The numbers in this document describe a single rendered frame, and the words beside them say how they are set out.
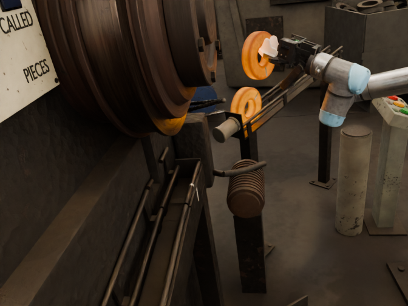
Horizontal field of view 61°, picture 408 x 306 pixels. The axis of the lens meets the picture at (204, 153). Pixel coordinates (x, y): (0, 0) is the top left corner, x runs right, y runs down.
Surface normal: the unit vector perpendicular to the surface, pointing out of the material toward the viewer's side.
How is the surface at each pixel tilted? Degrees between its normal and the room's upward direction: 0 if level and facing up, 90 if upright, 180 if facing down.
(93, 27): 84
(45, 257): 0
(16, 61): 90
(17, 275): 0
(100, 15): 80
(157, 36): 91
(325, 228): 0
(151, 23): 86
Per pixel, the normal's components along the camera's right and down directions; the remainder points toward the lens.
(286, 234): -0.13, -0.87
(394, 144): -0.14, 0.49
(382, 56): 0.12, 0.47
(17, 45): 0.98, -0.05
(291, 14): -0.37, 0.49
